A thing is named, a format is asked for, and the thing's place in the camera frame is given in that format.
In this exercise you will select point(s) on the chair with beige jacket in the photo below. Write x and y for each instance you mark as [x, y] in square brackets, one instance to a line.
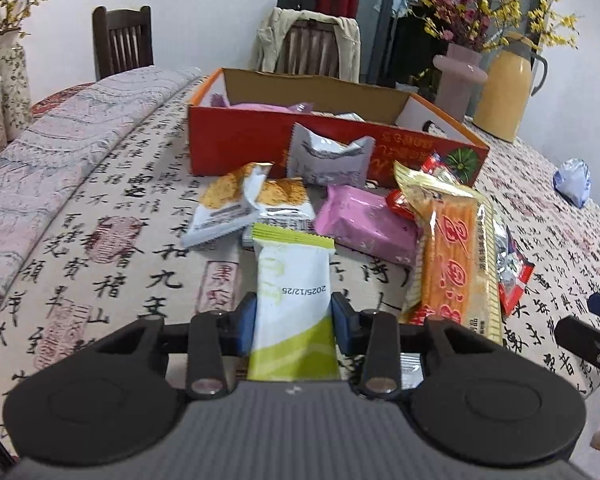
[270, 40]

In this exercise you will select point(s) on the pink vase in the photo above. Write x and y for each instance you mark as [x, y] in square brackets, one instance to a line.
[457, 80]

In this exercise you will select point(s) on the folded zigzag patterned cloth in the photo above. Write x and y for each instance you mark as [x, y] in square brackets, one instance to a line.
[55, 160]

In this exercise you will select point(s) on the floral ceramic vase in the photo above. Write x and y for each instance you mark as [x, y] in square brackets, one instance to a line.
[12, 85]

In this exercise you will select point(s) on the pink yellow flower bouquet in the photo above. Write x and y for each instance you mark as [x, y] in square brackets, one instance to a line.
[480, 0]

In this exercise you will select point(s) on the wooden chair under jacket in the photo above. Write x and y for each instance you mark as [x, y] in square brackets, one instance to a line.
[312, 50]

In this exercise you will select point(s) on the dark wooden chair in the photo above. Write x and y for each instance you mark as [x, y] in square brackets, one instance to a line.
[122, 35]

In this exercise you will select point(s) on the white orange-print snack packet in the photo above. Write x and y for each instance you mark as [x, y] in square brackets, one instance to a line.
[220, 210]
[285, 200]

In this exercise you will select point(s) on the small pink snack packet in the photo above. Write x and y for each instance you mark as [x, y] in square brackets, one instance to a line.
[365, 220]

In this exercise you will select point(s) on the red cardboard box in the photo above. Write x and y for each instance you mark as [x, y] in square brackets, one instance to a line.
[240, 135]

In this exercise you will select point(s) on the silver red snack packet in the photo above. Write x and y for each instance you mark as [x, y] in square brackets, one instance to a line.
[515, 270]

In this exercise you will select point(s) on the blue white plastic bag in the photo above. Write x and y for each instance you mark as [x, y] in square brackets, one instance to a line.
[572, 182]

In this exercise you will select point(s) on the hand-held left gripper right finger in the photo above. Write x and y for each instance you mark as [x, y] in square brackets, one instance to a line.
[342, 322]

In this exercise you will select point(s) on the grey white snack packet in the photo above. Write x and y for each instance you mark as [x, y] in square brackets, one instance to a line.
[330, 160]

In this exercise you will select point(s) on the red white candy packet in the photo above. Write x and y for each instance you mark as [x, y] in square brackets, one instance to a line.
[432, 164]

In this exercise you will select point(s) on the green white snack packet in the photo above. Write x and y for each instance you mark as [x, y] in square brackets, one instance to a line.
[290, 280]

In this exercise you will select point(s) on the long orange snack packet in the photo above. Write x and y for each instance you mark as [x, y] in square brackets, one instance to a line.
[450, 260]

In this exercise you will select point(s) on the yellow thermos jug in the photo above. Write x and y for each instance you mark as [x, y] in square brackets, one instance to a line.
[505, 90]

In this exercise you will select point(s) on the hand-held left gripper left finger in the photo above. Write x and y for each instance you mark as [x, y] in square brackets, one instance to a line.
[245, 327]

